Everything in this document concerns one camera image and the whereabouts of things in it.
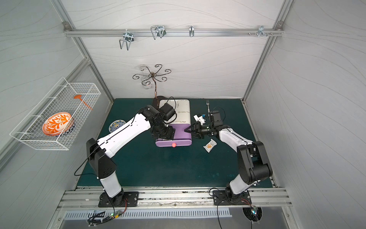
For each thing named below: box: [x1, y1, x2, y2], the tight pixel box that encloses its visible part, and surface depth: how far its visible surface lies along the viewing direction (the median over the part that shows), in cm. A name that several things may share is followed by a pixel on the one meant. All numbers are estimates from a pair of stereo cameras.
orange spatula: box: [73, 94, 93, 111], surface depth 80 cm
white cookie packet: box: [203, 138, 217, 153], surface depth 95 cm
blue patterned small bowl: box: [108, 119, 127, 134], surface depth 103 cm
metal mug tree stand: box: [132, 63, 172, 106], surface depth 94 cm
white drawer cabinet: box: [159, 98, 191, 125], surface depth 85 cm
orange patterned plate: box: [42, 111, 72, 137], surface depth 64 cm
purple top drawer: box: [155, 123, 193, 148], surface depth 77 cm
